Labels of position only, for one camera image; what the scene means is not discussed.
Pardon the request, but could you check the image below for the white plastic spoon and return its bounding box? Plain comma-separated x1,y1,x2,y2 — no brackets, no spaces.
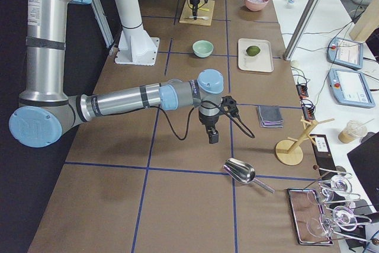
185,16,210,20

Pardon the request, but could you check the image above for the green bowl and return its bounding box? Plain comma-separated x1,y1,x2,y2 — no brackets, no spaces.
192,40,214,58

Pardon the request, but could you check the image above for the bamboo cutting board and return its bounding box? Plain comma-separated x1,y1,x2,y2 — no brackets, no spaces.
179,0,215,26

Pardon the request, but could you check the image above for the grey folded cloth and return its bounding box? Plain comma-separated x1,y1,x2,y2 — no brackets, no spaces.
257,105,284,128

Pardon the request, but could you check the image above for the metal scoop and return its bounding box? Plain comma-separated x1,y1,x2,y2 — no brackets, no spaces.
223,158,275,194

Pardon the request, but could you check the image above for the white rabbit tray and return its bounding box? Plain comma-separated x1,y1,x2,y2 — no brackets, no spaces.
238,38,274,73

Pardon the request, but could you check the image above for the green avocado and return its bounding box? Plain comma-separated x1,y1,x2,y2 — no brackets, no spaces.
246,46,261,57

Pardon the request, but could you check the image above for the white pillar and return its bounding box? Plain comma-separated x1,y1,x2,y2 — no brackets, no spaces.
115,0,160,66

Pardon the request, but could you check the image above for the wooden paper towel stand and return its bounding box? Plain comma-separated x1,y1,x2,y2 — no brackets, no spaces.
275,116,334,166

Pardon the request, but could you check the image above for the black label box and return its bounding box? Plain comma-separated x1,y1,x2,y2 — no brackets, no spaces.
311,134,336,170

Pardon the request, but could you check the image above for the lower teach pendant tablet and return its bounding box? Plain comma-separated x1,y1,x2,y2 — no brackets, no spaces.
328,68,375,108

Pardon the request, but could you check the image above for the teach pendant tablet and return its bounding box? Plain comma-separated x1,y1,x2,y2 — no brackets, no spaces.
328,68,375,108
327,37,363,70

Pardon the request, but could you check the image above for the iced coffee cup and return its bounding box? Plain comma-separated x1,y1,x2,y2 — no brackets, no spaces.
338,118,374,143

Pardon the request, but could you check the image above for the upper teach pendant tablet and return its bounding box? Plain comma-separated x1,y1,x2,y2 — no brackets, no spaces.
327,37,363,70

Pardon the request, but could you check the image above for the wine glass rack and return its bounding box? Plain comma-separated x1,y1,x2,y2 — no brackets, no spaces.
287,165,378,248

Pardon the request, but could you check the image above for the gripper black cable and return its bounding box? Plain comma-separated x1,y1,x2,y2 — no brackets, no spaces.
158,100,256,140

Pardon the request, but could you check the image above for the aluminium frame post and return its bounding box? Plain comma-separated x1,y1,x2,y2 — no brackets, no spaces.
283,0,320,60

